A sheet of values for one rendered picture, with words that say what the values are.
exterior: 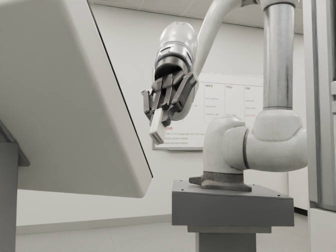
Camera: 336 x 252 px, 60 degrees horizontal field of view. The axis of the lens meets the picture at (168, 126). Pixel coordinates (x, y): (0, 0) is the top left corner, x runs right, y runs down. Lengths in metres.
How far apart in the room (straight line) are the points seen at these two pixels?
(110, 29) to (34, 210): 2.39
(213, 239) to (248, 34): 3.97
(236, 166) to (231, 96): 3.30
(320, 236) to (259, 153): 0.64
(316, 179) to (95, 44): 0.31
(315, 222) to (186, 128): 3.61
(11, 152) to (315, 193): 0.43
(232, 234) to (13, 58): 0.90
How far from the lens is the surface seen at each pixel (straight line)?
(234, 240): 1.11
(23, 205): 3.81
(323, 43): 0.41
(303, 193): 4.66
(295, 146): 1.01
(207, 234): 1.09
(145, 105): 0.59
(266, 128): 1.03
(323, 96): 0.40
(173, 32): 0.76
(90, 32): 0.36
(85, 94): 0.37
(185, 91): 0.58
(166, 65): 0.65
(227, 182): 1.08
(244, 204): 0.98
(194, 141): 4.02
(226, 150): 1.07
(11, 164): 0.50
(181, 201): 0.96
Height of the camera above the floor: 1.02
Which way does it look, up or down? 4 degrees up
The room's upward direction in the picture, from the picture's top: straight up
